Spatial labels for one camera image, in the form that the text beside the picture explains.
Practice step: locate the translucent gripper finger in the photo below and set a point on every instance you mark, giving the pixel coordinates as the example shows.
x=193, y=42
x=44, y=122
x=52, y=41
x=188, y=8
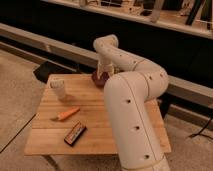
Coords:
x=110, y=73
x=99, y=74

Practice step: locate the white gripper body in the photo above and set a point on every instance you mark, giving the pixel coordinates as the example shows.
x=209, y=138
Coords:
x=105, y=65

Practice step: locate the dark ceramic bowl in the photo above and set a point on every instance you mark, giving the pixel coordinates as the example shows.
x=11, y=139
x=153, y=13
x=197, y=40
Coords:
x=100, y=81

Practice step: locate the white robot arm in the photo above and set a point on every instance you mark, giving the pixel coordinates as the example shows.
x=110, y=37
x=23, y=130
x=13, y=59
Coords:
x=125, y=95

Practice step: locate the white paper cup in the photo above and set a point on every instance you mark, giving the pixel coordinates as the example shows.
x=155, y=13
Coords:
x=58, y=87

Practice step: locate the orange carrot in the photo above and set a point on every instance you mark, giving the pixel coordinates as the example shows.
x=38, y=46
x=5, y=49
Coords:
x=64, y=115

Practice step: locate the black floor mat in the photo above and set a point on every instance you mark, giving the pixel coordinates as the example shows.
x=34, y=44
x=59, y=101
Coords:
x=43, y=72

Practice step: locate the wooden table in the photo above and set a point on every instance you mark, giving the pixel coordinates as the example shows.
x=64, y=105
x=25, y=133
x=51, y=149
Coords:
x=47, y=137

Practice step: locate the black orange rectangular box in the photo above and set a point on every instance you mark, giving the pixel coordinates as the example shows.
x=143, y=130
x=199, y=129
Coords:
x=75, y=133

